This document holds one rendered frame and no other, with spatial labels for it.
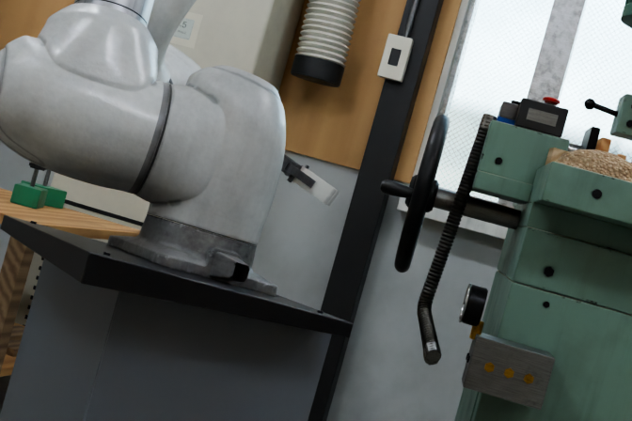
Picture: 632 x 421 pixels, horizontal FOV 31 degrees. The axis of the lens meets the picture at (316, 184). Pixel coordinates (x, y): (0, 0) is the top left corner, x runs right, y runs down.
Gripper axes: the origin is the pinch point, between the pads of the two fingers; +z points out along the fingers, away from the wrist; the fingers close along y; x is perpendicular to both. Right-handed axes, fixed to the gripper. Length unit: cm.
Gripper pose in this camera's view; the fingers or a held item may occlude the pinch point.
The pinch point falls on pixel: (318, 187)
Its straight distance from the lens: 190.7
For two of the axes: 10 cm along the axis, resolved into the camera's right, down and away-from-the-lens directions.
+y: 1.0, 0.4, 9.9
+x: -5.8, 8.1, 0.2
